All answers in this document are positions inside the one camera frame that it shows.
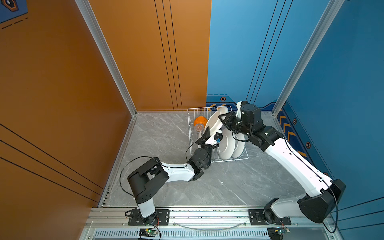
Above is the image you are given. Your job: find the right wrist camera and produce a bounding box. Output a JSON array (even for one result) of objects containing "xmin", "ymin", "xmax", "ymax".
[{"xmin": 236, "ymin": 101, "xmax": 249, "ymax": 119}]

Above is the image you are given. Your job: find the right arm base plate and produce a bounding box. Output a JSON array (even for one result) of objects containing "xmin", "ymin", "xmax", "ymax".
[{"xmin": 248, "ymin": 209, "xmax": 292, "ymax": 226}]

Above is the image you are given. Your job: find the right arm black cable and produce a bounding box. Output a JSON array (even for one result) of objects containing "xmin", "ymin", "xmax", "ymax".
[{"xmin": 231, "ymin": 131, "xmax": 339, "ymax": 234}]

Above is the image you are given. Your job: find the aluminium front rail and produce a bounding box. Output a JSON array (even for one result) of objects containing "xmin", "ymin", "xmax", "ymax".
[{"xmin": 80, "ymin": 206, "xmax": 343, "ymax": 240}]

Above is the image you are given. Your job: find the white wire dish rack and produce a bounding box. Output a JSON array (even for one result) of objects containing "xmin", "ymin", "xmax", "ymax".
[{"xmin": 187, "ymin": 105, "xmax": 249, "ymax": 163}]

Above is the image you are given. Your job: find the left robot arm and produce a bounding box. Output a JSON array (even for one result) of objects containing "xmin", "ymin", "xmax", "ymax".
[{"xmin": 127, "ymin": 128, "xmax": 223, "ymax": 220}]

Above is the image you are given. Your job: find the right circuit board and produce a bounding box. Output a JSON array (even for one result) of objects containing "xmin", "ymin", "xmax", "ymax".
[{"xmin": 267, "ymin": 228, "xmax": 291, "ymax": 240}]

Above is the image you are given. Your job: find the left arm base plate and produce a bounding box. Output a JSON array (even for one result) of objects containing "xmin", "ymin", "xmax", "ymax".
[{"xmin": 125, "ymin": 209, "xmax": 170, "ymax": 226}]

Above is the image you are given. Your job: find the orange bowl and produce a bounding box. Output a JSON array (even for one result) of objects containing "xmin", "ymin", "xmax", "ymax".
[{"xmin": 194, "ymin": 116, "xmax": 208, "ymax": 127}]

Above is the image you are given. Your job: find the left circuit board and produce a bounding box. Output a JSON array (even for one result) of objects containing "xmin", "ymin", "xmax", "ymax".
[{"xmin": 138, "ymin": 228, "xmax": 160, "ymax": 240}]

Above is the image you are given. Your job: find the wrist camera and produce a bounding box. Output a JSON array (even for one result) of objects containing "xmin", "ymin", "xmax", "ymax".
[
  {"xmin": 236, "ymin": 101, "xmax": 249, "ymax": 119},
  {"xmin": 214, "ymin": 132, "xmax": 223, "ymax": 145}
]

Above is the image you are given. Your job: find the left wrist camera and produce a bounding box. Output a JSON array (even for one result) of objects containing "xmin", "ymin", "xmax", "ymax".
[{"xmin": 214, "ymin": 132, "xmax": 223, "ymax": 145}]

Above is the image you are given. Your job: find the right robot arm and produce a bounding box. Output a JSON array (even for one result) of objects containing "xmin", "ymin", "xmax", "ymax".
[{"xmin": 219, "ymin": 102, "xmax": 346, "ymax": 225}]

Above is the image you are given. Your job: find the circuit board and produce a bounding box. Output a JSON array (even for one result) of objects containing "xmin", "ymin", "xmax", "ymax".
[
  {"xmin": 138, "ymin": 228, "xmax": 160, "ymax": 240},
  {"xmin": 267, "ymin": 228, "xmax": 291, "ymax": 240}
]

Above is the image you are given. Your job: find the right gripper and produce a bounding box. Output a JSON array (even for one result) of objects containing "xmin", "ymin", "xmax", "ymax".
[{"xmin": 217, "ymin": 110, "xmax": 253, "ymax": 138}]

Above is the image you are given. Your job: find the clear glass cup left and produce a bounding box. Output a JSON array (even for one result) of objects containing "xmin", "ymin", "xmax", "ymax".
[{"xmin": 194, "ymin": 124, "xmax": 205, "ymax": 133}]

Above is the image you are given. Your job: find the watermelon pattern plate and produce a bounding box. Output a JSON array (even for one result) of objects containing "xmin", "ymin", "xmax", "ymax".
[{"xmin": 205, "ymin": 107, "xmax": 229, "ymax": 137}]

